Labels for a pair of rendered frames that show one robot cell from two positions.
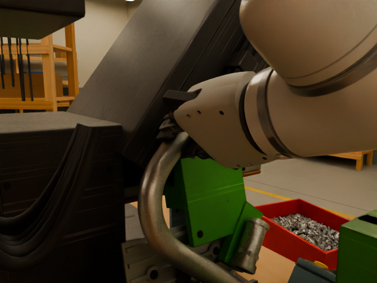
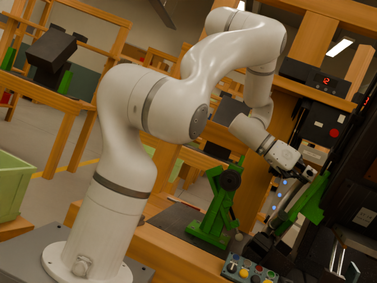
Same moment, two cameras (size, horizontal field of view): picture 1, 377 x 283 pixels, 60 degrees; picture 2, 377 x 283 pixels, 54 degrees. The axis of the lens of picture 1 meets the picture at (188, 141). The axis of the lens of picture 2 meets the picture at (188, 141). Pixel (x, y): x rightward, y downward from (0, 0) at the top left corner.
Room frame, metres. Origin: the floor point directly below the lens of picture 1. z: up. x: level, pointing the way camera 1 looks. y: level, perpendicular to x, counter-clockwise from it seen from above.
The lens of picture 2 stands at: (1.11, -1.17, 1.29)
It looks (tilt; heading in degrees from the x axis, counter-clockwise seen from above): 5 degrees down; 138
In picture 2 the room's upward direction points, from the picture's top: 22 degrees clockwise
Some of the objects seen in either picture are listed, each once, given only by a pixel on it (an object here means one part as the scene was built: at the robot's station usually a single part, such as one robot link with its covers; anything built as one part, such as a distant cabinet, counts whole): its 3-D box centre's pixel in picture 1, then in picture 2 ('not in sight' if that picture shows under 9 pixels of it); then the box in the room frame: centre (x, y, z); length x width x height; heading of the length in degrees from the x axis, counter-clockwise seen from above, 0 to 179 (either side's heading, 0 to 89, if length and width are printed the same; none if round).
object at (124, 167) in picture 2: not in sight; (131, 125); (0.47, -0.76, 1.22); 0.19 x 0.12 x 0.24; 23
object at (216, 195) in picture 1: (198, 164); (316, 199); (0.51, -0.02, 1.17); 0.13 x 0.12 x 0.20; 36
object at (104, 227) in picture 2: not in sight; (104, 227); (0.50, -0.75, 1.00); 0.19 x 0.19 x 0.18
